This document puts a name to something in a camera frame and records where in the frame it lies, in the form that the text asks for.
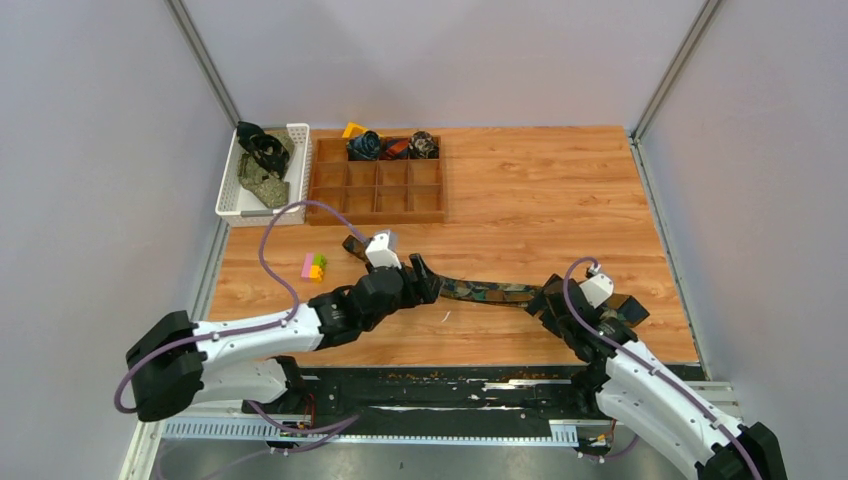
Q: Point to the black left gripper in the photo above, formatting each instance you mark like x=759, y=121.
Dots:
x=422, y=291

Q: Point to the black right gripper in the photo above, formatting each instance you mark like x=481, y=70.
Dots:
x=546, y=320

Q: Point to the dark patterned necktie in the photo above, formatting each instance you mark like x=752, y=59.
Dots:
x=490, y=291

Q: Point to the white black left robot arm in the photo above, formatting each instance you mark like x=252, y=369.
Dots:
x=178, y=363

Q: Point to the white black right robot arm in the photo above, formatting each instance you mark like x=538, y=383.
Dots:
x=624, y=380

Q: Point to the colourful toy blocks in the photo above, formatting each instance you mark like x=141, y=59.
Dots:
x=314, y=267

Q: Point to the wooden compartment tray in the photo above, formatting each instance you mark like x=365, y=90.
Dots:
x=380, y=192

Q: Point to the rolled orange striped tie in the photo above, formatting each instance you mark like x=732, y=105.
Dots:
x=395, y=148

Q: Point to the rolled dark blue tie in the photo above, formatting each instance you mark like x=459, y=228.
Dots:
x=364, y=147

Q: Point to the rolled brown floral tie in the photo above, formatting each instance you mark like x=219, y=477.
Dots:
x=422, y=145

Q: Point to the olive green tie in basket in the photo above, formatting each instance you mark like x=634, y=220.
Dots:
x=266, y=186

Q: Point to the yellow object behind tray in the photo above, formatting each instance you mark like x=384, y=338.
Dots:
x=353, y=130

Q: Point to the black patterned tie in basket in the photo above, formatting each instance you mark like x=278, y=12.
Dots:
x=267, y=150

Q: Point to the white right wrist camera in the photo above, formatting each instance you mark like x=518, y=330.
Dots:
x=597, y=288

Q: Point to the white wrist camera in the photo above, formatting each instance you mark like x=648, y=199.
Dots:
x=597, y=288
x=381, y=250

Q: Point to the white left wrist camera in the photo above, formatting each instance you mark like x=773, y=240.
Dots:
x=381, y=250

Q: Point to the aluminium frame rail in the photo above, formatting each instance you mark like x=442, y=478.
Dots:
x=191, y=35

